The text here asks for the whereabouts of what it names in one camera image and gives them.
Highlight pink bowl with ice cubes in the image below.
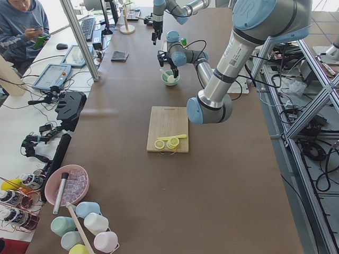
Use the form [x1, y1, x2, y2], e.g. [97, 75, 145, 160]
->
[44, 165, 90, 206]

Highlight metal cylinder tool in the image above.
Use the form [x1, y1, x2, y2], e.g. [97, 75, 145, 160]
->
[52, 173, 69, 215]

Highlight yellow plastic cup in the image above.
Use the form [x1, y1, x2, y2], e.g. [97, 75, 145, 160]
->
[69, 244, 89, 254]

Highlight white plastic cup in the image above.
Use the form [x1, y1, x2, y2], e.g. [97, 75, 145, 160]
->
[84, 213, 109, 235]

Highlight teach pendant tablet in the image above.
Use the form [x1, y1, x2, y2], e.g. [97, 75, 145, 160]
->
[32, 64, 72, 90]
[60, 45, 86, 68]

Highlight mint green plastic cup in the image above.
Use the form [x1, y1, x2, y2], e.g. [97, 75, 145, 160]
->
[50, 216, 76, 237]

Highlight rear teach pendant tablet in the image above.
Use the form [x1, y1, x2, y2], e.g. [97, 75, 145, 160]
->
[60, 45, 86, 68]

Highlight grey folded cloth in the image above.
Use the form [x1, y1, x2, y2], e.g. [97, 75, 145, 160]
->
[111, 51, 129, 62]

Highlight stacked lemon slices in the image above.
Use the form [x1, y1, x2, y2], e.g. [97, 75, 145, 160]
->
[166, 138, 180, 149]

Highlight black plastic device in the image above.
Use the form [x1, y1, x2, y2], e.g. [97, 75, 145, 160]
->
[55, 91, 87, 132]

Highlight bamboo cutting board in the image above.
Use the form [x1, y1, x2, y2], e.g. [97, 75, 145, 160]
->
[146, 106, 189, 153]

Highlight person in blue hoodie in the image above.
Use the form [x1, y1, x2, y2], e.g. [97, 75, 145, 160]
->
[1, 1, 50, 61]

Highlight copper wire bottle rack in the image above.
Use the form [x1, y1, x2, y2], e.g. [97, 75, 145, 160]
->
[1, 177, 43, 233]

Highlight single lemon slice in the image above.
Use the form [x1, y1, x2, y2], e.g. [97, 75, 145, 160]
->
[154, 140, 165, 150]

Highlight dark small tray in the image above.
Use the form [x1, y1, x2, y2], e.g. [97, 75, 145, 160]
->
[127, 10, 141, 21]

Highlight green lime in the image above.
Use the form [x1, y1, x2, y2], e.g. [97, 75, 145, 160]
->
[180, 38, 187, 47]

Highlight white ceramic soup spoon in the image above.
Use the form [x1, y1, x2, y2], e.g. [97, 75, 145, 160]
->
[159, 68, 170, 78]

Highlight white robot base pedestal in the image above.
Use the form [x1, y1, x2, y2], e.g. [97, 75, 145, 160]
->
[227, 74, 249, 94]

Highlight black computer mouse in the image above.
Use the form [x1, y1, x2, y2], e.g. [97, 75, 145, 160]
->
[56, 43, 68, 50]

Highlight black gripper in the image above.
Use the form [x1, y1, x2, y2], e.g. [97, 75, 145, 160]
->
[151, 20, 163, 45]
[167, 57, 179, 78]

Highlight aluminium frame post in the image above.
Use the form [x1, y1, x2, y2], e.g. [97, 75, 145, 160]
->
[60, 0, 100, 82]

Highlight mint green bowl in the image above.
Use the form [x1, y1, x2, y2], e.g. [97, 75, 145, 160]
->
[161, 70, 180, 86]

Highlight pale blue plastic cup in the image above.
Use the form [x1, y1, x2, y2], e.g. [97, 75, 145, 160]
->
[60, 231, 84, 251]

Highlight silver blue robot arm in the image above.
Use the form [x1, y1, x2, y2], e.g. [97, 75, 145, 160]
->
[166, 1, 312, 124]
[151, 0, 210, 45]

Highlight black keyboard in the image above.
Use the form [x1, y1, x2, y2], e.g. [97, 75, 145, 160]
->
[81, 18, 96, 41]

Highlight black long bar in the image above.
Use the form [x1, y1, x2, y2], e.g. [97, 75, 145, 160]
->
[40, 133, 72, 203]

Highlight wooden stick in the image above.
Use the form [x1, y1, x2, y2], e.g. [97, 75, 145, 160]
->
[66, 202, 94, 254]

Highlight front teach pendant tablet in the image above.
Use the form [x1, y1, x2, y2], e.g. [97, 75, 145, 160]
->
[32, 64, 72, 90]

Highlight pink plastic cup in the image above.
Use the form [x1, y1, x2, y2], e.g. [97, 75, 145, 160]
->
[94, 231, 118, 253]

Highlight aluminium frame rail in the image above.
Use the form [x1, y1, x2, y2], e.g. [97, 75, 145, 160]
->
[260, 35, 338, 253]

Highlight light blue plastic cup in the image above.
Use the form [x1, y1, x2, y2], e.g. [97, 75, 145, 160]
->
[76, 202, 101, 219]

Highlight wooden mug stand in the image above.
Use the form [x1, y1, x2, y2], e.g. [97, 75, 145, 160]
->
[119, 1, 135, 34]

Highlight yellow plastic knife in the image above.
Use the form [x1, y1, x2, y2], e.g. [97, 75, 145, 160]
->
[157, 134, 187, 141]

